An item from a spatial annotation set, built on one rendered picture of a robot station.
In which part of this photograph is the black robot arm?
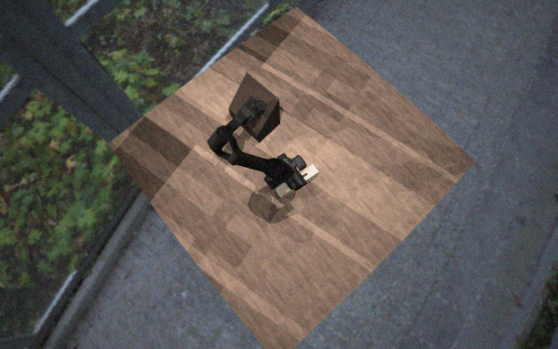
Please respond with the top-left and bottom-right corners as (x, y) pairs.
(207, 96), (307, 191)

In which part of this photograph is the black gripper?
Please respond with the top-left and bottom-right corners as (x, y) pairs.
(264, 155), (307, 190)

